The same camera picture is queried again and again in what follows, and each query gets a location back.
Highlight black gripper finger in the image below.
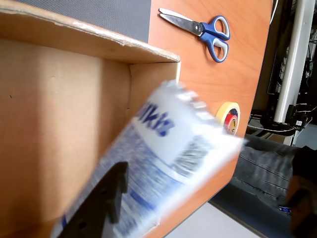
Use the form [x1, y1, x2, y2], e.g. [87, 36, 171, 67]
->
[57, 161, 129, 238]

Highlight white blue drink can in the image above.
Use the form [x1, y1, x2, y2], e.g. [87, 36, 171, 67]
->
[51, 80, 245, 238]

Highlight brown cardboard box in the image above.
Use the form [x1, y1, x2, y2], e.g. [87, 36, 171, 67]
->
[0, 0, 181, 238]

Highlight red tape roll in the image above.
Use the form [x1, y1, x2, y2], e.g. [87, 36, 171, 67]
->
[223, 110, 239, 136]

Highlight yellow masking tape roll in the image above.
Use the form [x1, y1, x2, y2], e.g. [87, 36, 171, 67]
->
[214, 101, 241, 136]

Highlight grey denim leg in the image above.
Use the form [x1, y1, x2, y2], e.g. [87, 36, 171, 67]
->
[232, 135, 304, 216]

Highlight grey textured mat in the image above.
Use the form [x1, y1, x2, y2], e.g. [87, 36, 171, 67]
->
[14, 0, 152, 45]

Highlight blue grey scissors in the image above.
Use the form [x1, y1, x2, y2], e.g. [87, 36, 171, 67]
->
[158, 7, 231, 63]

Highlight white metal pole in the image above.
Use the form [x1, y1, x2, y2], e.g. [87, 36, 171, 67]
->
[274, 0, 316, 122]

